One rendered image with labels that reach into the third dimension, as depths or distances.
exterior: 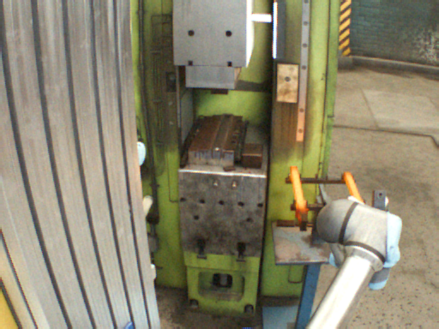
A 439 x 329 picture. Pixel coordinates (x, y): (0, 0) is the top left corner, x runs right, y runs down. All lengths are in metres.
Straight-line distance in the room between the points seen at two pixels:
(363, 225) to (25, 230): 0.79
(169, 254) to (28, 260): 2.01
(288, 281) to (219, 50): 1.36
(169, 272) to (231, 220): 0.69
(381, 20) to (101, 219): 7.44
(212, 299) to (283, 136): 0.95
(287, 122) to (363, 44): 5.96
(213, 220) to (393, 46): 6.36
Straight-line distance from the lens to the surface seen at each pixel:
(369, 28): 7.82
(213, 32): 1.76
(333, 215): 1.08
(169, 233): 2.38
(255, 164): 1.93
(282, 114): 1.98
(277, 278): 2.49
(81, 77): 0.51
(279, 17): 1.83
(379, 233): 1.04
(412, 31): 8.00
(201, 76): 1.81
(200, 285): 2.37
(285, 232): 1.99
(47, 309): 0.56
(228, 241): 2.09
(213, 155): 1.93
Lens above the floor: 1.82
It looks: 27 degrees down
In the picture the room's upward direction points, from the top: straight up
